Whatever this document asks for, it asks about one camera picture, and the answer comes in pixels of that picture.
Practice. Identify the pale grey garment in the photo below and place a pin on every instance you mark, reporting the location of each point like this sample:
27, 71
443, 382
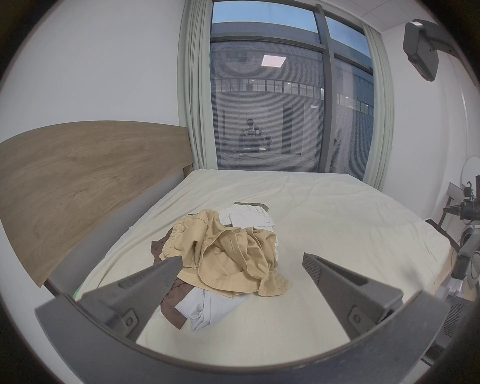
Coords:
210, 305

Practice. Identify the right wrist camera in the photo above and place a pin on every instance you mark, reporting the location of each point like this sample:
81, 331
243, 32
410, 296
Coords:
468, 189

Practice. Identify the tan shorts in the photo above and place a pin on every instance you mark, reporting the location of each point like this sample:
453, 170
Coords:
225, 258

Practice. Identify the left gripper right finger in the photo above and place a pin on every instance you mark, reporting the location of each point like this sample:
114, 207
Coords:
348, 296

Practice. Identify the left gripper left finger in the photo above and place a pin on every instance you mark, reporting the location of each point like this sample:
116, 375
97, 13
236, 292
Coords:
142, 292

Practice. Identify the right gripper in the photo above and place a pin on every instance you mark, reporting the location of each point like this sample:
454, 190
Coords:
471, 210

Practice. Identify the window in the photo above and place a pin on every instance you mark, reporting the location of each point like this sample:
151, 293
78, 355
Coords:
270, 112

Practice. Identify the olive green garment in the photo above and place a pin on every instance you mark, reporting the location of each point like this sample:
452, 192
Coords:
258, 204

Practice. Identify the bed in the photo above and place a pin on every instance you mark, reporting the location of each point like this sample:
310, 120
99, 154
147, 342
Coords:
337, 225

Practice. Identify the brown garment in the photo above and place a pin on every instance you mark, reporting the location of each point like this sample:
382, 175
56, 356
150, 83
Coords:
174, 303

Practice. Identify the white garment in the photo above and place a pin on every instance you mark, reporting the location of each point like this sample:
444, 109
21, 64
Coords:
247, 217

